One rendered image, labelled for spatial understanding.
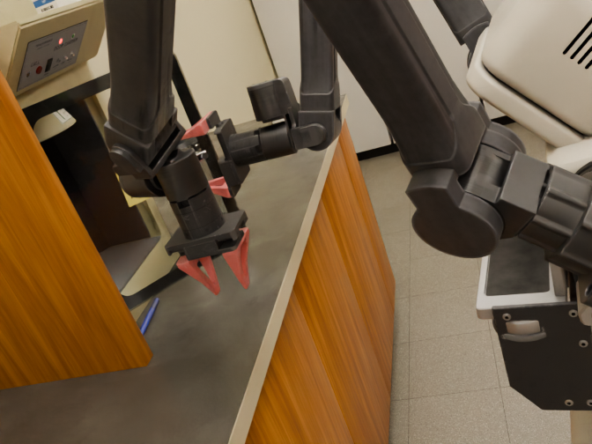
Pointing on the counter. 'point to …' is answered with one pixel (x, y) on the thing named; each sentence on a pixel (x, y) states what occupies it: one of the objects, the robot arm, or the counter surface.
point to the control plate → (36, 50)
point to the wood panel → (52, 274)
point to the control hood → (92, 38)
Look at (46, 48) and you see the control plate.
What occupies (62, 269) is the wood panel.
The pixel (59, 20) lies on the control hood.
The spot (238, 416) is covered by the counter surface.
